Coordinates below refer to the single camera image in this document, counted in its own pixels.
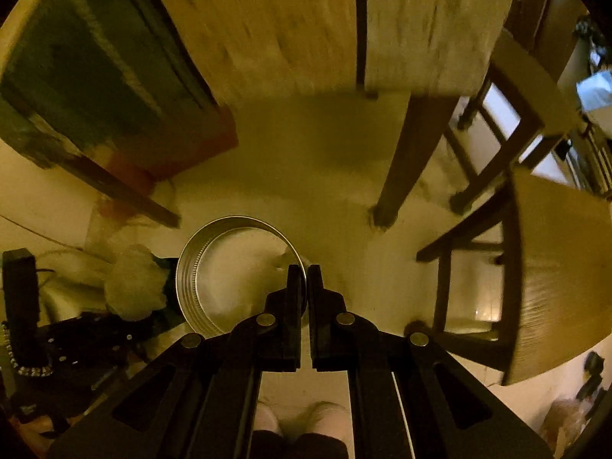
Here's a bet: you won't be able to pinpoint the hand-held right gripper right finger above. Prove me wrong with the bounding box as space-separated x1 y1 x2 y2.
307 264 555 459

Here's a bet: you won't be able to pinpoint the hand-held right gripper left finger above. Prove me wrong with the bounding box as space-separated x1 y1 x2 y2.
48 264 307 459

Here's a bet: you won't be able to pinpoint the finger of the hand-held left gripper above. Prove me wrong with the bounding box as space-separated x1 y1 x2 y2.
155 257 186 327

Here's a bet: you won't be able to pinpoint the metal jar lid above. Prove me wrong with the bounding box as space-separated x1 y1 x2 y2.
175 215 308 339

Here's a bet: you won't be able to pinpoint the white tissue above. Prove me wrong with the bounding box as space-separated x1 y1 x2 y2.
104 244 169 322

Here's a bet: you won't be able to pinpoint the person's right white slipper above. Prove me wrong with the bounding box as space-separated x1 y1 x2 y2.
306 402 351 437

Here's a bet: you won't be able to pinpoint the person's dark trousers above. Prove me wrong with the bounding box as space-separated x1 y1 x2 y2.
251 430 352 459

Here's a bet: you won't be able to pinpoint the wooden table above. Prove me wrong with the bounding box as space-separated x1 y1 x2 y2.
62 91 460 230

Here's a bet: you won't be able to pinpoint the dark wooden chair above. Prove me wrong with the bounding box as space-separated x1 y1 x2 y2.
404 169 612 386

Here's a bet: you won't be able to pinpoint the patchwork tablecloth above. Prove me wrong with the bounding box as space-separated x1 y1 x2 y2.
0 0 522 177

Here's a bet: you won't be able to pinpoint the wooden chair far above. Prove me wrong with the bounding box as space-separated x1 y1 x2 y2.
444 29 591 216

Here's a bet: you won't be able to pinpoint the brown wooden door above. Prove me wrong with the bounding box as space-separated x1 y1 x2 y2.
504 0 591 82

